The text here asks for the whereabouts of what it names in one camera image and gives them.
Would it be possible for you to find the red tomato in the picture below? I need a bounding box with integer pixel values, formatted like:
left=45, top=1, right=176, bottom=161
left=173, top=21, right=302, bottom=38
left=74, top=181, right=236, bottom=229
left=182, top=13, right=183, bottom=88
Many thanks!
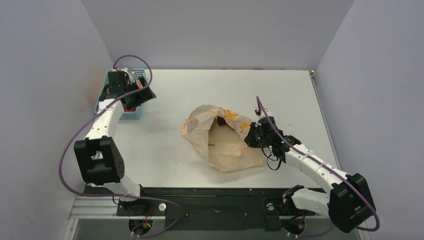
left=126, top=107, right=137, bottom=112

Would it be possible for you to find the translucent orange plastic bag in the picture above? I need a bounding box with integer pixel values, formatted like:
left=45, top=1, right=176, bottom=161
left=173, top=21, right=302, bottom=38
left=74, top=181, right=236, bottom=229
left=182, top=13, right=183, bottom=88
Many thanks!
left=181, top=105, right=265, bottom=172

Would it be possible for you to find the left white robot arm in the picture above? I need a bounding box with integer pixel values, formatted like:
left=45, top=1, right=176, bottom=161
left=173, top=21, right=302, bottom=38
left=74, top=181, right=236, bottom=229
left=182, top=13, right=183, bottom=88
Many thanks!
left=73, top=67, right=156, bottom=215

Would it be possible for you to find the blue plastic basket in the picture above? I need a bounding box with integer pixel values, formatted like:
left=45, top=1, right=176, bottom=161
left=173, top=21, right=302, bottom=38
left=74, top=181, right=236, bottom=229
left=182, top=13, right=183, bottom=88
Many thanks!
left=93, top=68, right=146, bottom=120

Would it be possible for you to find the dark purple fruit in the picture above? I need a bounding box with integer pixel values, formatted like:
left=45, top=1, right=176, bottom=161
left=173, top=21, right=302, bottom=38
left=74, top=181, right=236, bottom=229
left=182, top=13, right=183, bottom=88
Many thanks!
left=216, top=116, right=227, bottom=126

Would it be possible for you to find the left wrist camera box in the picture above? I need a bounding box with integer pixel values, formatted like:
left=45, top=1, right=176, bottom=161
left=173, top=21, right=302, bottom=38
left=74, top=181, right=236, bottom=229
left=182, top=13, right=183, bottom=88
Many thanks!
left=118, top=67, right=136, bottom=85

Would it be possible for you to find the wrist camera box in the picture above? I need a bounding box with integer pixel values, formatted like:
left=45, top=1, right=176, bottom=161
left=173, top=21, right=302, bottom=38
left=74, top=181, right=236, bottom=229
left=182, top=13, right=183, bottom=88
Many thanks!
left=254, top=107, right=274, bottom=119
left=118, top=67, right=136, bottom=85

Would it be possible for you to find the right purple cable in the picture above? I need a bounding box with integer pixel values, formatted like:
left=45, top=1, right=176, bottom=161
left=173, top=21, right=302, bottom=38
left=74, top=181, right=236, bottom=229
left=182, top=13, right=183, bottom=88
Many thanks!
left=255, top=96, right=381, bottom=239

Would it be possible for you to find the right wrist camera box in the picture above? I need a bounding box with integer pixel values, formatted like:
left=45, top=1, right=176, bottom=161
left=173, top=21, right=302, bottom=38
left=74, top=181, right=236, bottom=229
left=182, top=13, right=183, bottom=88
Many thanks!
left=254, top=107, right=274, bottom=119

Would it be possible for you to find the aluminium frame rail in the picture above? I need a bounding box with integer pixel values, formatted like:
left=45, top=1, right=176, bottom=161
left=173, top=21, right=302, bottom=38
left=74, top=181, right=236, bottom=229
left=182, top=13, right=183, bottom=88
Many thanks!
left=67, top=195, right=365, bottom=221

